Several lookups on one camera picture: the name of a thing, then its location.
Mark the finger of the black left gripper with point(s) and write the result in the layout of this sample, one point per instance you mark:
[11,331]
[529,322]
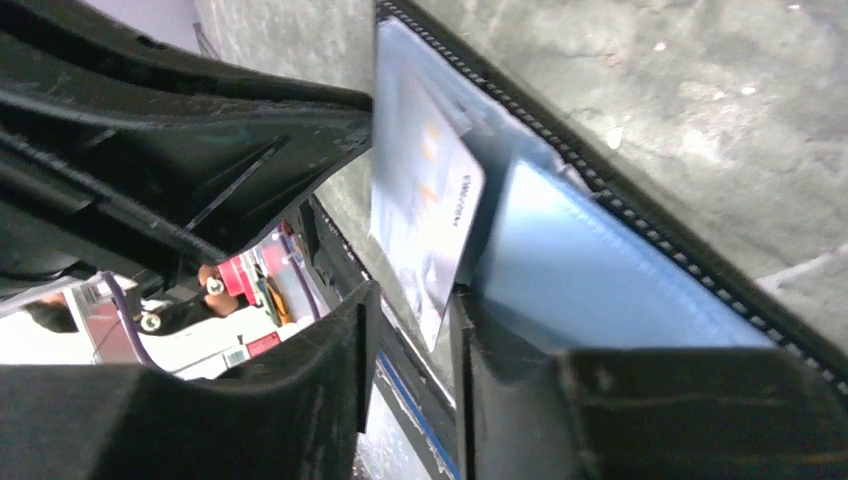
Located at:
[84,37]
[126,175]

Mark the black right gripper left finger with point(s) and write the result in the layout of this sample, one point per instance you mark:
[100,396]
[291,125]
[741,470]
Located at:
[294,412]

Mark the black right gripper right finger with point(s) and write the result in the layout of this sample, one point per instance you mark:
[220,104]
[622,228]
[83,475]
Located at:
[666,413]

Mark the black leather card holder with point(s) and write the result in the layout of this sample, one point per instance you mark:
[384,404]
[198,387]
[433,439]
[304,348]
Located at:
[656,285]

